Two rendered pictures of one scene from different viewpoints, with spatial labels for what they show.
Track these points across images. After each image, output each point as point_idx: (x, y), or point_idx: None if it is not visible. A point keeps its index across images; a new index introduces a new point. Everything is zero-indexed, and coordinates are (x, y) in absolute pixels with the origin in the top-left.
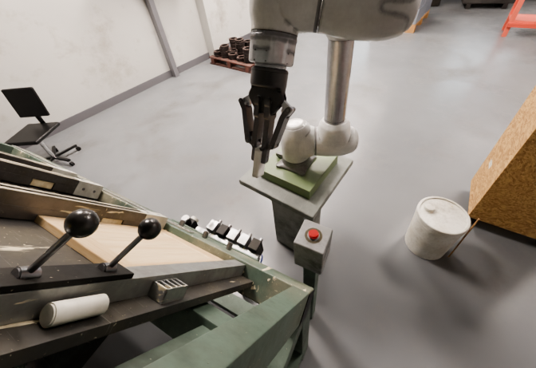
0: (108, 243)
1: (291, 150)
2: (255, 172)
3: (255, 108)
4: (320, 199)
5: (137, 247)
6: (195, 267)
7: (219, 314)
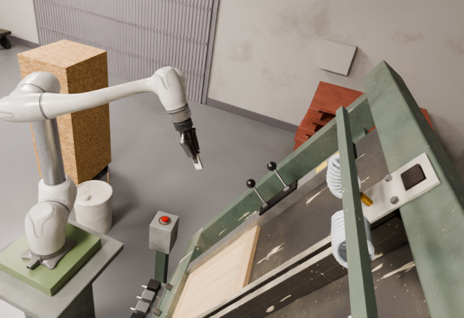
0: (234, 271)
1: (62, 231)
2: (201, 165)
3: (190, 138)
4: (103, 237)
5: (223, 274)
6: (226, 237)
7: None
